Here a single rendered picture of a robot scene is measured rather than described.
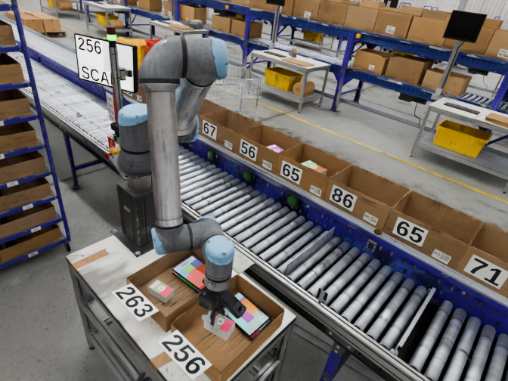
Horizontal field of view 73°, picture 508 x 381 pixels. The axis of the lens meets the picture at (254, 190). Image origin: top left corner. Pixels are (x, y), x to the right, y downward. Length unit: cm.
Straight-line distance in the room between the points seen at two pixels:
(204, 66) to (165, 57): 11
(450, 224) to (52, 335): 247
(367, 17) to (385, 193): 491
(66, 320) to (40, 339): 17
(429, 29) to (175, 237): 582
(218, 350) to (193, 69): 105
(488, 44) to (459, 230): 440
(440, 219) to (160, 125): 170
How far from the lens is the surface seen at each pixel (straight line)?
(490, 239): 224
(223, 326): 133
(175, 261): 178
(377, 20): 680
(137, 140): 159
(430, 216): 226
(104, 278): 179
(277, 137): 262
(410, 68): 631
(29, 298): 287
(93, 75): 274
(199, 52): 106
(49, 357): 253
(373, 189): 232
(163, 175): 107
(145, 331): 157
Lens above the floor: 203
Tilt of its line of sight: 32 degrees down
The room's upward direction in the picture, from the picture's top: 8 degrees clockwise
